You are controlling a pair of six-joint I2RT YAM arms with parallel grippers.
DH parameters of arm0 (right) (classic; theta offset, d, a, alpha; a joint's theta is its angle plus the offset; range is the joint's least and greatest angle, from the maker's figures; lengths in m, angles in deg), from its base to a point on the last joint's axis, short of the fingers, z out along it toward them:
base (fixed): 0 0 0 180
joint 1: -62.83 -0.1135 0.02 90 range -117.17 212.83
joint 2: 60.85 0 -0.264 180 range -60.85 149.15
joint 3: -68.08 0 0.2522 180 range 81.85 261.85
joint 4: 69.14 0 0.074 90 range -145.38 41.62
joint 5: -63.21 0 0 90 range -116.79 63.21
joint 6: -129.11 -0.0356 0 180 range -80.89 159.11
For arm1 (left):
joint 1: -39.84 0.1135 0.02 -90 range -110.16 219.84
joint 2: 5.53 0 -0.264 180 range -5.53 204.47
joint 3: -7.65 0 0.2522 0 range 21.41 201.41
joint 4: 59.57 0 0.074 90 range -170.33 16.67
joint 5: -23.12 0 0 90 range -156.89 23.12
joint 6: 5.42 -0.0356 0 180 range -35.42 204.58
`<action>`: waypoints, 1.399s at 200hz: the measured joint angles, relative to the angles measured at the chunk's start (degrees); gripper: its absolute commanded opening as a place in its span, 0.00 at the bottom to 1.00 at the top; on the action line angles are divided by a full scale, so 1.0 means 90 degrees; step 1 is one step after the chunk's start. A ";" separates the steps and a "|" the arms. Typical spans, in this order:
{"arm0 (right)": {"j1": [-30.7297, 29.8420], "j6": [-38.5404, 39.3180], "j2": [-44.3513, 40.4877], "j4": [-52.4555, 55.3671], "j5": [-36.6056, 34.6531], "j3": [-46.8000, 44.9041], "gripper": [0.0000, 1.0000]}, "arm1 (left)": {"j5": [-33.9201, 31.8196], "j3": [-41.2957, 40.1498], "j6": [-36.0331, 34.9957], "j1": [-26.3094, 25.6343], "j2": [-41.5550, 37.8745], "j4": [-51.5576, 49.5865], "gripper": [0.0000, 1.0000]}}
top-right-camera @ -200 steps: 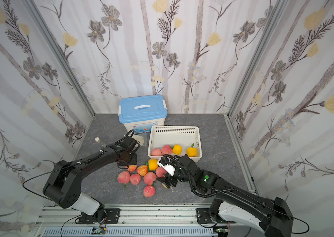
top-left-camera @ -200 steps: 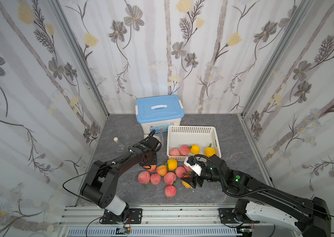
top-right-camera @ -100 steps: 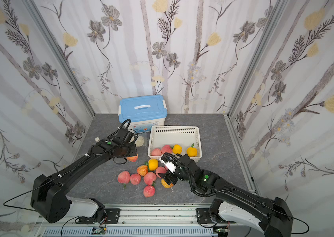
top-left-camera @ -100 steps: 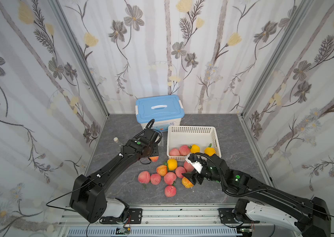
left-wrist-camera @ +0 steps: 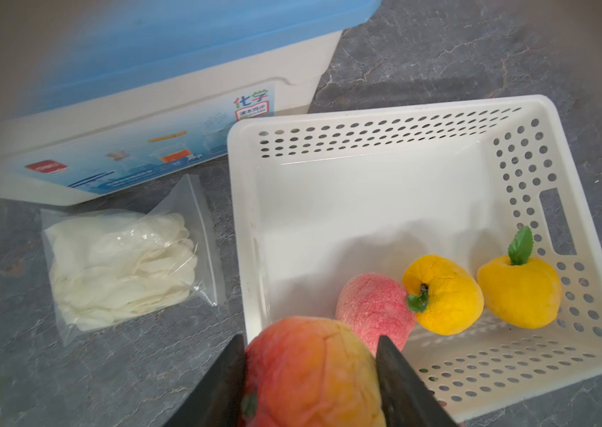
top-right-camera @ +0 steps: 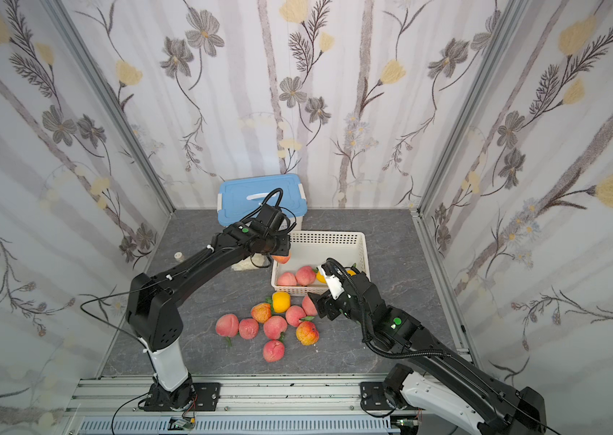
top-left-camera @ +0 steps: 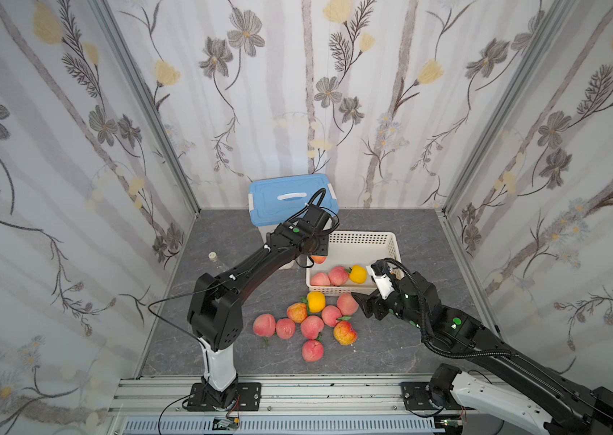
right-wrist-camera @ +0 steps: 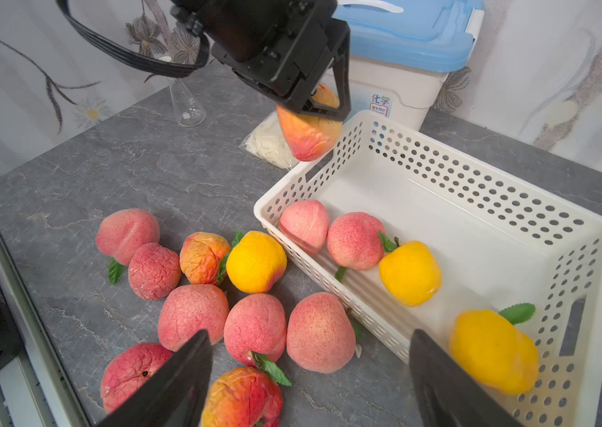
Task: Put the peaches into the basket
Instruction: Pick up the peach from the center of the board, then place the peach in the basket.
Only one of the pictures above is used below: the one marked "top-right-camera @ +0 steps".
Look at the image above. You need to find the blue lid storage box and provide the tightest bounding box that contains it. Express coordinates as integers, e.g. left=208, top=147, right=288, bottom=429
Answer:
left=217, top=174, right=308, bottom=227

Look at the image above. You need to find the small green circuit board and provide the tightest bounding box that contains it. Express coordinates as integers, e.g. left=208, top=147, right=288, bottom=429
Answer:
left=169, top=418, right=196, bottom=431

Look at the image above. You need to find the pink peach top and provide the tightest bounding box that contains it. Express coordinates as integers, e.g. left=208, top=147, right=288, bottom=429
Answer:
left=276, top=272, right=297, bottom=287

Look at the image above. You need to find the orange pink peach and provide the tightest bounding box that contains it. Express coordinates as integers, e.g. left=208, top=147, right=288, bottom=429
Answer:
left=272, top=256, right=291, bottom=264

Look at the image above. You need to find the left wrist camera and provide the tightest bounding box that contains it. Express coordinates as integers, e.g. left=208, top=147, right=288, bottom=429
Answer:
left=256, top=204, right=288, bottom=232

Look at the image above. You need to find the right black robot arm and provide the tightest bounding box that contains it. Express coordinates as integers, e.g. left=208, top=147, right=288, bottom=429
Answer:
left=309, top=258, right=548, bottom=434

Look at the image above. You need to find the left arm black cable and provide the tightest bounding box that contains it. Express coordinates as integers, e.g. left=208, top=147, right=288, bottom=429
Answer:
left=79, top=290, right=147, bottom=344

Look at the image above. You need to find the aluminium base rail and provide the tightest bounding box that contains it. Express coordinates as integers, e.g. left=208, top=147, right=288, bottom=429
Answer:
left=61, top=372, right=520, bottom=435

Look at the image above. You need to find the pink peach bottom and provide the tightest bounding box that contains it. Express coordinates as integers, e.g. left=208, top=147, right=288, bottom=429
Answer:
left=262, top=340, right=286, bottom=363

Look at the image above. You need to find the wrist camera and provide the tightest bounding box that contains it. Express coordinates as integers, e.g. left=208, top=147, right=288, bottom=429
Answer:
left=256, top=204, right=288, bottom=232
left=325, top=275, right=344, bottom=300

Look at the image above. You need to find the orange red peach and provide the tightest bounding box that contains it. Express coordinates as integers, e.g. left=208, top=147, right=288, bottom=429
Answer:
left=296, top=321, right=320, bottom=346

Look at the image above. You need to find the pink peach second row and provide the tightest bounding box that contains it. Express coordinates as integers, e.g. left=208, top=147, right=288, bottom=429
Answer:
left=296, top=266, right=317, bottom=286

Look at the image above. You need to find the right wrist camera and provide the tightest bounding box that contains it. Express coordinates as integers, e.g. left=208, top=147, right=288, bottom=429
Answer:
left=325, top=275, right=344, bottom=300

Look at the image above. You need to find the white perforated plastic basket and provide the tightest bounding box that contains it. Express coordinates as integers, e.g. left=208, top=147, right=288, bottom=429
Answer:
left=270, top=229, right=371, bottom=298

